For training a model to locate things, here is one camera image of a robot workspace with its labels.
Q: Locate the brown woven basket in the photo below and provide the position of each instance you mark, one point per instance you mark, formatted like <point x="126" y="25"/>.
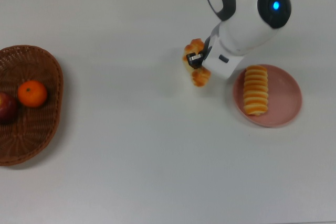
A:
<point x="31" y="134"/>

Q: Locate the striped toy bread roll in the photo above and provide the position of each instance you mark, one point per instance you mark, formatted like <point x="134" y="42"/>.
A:
<point x="256" y="90"/>

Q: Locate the red toy apple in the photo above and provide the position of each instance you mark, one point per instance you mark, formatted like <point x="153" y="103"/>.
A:
<point x="7" y="108"/>

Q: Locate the pink plate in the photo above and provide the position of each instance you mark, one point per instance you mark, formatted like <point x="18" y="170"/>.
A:
<point x="286" y="98"/>

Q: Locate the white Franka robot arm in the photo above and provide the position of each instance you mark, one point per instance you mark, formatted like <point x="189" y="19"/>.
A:
<point x="244" y="30"/>

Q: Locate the orange toy mandarin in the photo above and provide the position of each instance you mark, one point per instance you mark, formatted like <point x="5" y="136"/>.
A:
<point x="32" y="94"/>

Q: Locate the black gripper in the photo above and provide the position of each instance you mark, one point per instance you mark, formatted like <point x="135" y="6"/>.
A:
<point x="207" y="47"/>

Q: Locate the braided toy bread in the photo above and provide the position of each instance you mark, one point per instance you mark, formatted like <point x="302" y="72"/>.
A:
<point x="200" y="77"/>

